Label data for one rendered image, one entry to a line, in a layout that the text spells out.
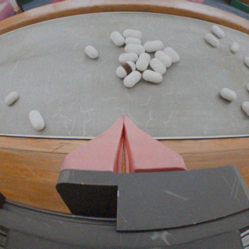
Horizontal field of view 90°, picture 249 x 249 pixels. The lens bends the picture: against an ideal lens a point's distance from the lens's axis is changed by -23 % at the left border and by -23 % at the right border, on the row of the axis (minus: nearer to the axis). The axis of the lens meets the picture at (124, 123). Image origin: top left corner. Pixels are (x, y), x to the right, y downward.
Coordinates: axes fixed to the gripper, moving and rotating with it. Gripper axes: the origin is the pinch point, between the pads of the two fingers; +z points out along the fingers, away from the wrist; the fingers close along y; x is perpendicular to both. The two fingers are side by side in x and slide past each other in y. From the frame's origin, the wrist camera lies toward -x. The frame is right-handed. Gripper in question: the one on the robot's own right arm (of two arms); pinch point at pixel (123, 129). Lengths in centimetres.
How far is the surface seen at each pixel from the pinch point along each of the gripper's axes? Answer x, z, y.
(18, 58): -2.8, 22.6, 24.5
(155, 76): 0.8, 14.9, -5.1
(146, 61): -1.2, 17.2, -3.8
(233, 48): -5.6, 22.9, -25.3
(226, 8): -21, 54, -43
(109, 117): 6.4, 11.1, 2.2
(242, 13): -22, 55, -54
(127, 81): 1.5, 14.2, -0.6
